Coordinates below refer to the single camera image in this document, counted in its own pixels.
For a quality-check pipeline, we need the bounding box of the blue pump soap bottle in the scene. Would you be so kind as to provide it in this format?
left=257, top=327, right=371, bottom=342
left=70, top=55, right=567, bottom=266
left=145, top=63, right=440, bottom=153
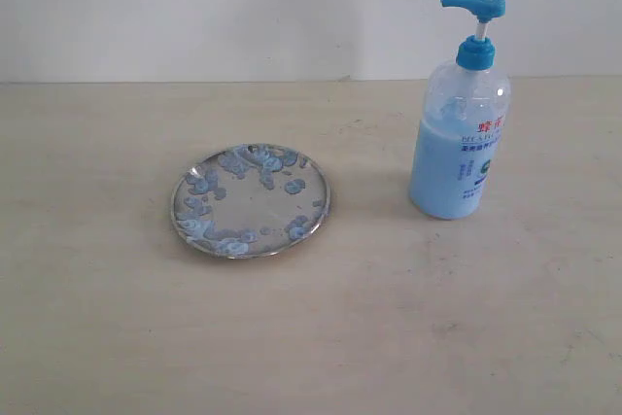
left=409, top=0, right=511, bottom=220

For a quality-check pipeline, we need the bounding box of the round metal plate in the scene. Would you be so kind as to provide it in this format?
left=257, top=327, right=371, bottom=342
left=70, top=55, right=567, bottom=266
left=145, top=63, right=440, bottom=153
left=170, top=143, right=331, bottom=259

